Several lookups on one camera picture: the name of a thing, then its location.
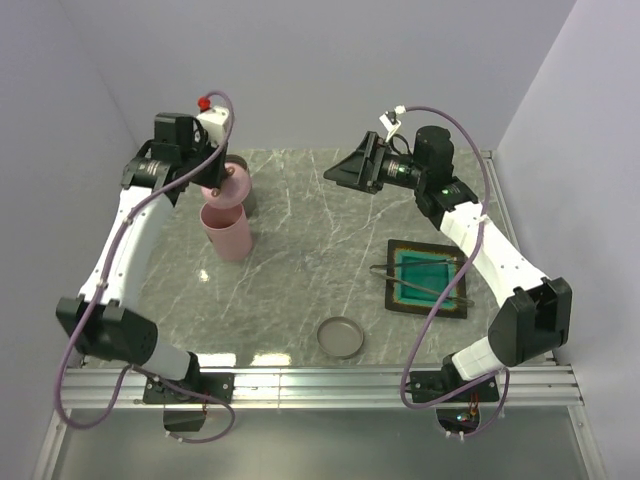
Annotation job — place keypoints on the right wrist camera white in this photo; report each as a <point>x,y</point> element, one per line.
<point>390,120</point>

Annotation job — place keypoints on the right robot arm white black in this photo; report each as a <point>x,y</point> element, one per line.
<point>534,310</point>

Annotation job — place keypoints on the pink cylindrical container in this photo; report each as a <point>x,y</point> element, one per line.
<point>228,230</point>

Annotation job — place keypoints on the pink round lid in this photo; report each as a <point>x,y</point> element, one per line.
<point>220,197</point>

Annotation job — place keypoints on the square black teal plate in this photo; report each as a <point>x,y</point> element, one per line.
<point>401,250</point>

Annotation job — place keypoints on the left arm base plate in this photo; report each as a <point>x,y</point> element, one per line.
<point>217,385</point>

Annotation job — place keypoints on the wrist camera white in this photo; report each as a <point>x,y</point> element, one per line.
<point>390,120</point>
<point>215,119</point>

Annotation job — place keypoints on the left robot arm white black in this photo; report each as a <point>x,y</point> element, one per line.
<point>101,321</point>

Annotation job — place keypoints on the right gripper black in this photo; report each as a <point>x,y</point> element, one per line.
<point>363,168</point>

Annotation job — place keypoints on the grey cylindrical container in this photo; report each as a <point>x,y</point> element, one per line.
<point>240,182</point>

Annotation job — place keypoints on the metal serving tongs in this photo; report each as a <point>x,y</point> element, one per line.
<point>416,282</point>

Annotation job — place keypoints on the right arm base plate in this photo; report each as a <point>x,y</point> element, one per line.
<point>424,386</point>

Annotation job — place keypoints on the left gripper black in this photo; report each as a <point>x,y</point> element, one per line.
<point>215,179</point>

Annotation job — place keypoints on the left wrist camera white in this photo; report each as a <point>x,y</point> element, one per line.
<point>215,119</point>

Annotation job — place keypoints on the aluminium front rail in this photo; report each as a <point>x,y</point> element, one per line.
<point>365,387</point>

